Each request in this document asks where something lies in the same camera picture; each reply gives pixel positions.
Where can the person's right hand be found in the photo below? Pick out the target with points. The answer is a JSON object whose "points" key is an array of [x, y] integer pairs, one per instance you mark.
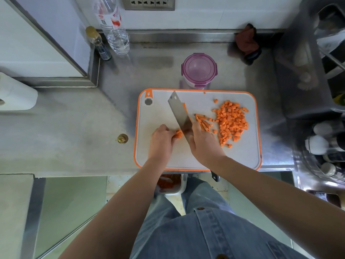
{"points": [[206, 148]]}

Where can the person's left hand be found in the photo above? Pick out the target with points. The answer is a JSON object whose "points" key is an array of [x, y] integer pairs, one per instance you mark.
{"points": [[160, 144]]}

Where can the brown-centred carrot end slice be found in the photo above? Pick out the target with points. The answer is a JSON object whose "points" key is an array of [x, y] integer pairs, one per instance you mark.
{"points": [[178, 134]]}

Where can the round carrot slice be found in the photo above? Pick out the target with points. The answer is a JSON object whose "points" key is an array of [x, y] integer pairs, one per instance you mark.
{"points": [[204, 124]]}

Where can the pile of diced carrot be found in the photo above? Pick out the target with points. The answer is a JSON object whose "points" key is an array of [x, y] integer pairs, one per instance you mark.
{"points": [[231, 121]]}

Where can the brown carrot top stub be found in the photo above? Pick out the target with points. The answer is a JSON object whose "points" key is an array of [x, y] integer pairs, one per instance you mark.
{"points": [[122, 138]]}

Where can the purple lidded container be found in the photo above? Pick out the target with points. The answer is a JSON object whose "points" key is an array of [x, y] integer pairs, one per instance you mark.
{"points": [[199, 68]]}

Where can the person's left forearm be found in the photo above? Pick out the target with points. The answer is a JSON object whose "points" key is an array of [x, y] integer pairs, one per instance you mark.
{"points": [[116, 218]]}

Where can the person's right forearm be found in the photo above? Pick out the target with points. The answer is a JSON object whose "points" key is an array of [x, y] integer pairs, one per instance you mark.
{"points": [[283, 202]]}

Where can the grey right shoe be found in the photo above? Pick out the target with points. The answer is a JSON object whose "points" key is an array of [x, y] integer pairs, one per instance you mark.
{"points": [[194, 175]]}

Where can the white orange-rimmed cutting board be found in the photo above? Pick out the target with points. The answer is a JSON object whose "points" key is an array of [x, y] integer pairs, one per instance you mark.
{"points": [[156, 113]]}

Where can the white waste bin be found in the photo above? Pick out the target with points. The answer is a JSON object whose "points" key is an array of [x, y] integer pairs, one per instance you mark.
{"points": [[184, 186]]}

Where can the blue denim trousers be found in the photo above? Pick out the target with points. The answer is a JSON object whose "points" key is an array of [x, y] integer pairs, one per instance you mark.
{"points": [[202, 194]]}

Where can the pale green cabinet front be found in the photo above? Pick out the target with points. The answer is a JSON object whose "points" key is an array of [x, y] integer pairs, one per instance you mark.
{"points": [[70, 205], [256, 210]]}

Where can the blue denim shirt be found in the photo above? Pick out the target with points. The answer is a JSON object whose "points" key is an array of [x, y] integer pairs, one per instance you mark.
{"points": [[215, 237]]}

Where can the clear round basin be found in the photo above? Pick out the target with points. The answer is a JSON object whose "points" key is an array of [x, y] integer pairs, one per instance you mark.
{"points": [[302, 167]]}

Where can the small gold-capped bottle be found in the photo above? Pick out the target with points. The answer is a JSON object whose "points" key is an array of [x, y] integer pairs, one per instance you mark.
{"points": [[104, 52]]}

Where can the clear plastic water bottle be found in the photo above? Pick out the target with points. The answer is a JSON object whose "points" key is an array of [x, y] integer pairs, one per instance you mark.
{"points": [[118, 43]]}

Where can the group of seasoning bottles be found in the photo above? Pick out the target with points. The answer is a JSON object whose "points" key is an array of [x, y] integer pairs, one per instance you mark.
{"points": [[316, 144]]}

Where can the dark red cloth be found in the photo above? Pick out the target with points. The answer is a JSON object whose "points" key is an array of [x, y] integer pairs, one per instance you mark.
{"points": [[245, 40]]}

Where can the black rectangular device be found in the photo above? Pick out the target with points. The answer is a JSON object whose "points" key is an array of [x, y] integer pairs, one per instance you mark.
{"points": [[326, 198]]}

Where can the yellow-capped sauce bottle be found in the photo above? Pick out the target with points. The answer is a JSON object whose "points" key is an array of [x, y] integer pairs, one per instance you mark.
{"points": [[340, 99]]}

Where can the white and black bag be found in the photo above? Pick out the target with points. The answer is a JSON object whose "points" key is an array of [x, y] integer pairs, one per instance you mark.
{"points": [[334, 40]]}

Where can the grey wall socket panel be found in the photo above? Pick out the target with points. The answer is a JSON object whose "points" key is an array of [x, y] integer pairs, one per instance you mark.
{"points": [[148, 2]]}

